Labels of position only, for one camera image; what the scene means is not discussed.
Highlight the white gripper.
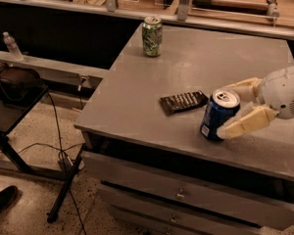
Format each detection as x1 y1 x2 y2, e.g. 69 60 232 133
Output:
217 67 294 139

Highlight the black side table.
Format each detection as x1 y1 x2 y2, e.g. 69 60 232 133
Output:
0 85 85 223

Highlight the grey drawer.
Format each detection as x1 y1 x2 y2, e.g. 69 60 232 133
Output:
97 183 263 235
82 152 294 229
108 205 200 235

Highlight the blue pepsi can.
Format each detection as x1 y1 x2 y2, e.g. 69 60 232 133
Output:
200 89 240 141

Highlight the green soda can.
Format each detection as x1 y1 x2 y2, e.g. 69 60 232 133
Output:
142 17 163 57

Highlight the black power cable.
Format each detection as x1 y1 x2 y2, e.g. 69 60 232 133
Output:
16 90 88 235

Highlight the grey metal ledge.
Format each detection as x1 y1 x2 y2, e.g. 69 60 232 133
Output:
0 51 108 88

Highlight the grey middle drawer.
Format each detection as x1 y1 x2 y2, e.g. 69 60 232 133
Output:
97 183 263 235

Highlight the black shoe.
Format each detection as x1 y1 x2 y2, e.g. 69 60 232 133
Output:
0 185 19 212

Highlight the dark snack bar wrapper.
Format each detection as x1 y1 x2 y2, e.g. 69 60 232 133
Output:
160 90 208 116

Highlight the grey top drawer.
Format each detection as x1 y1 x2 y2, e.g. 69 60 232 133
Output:
82 152 294 229

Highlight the clear plastic water bottle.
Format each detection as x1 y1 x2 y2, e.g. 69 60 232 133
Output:
3 31 24 61

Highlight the dark bag on table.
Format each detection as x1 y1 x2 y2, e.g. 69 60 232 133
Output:
0 64 43 103

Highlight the grey bottom drawer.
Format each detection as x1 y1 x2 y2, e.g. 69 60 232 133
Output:
108 205 200 235

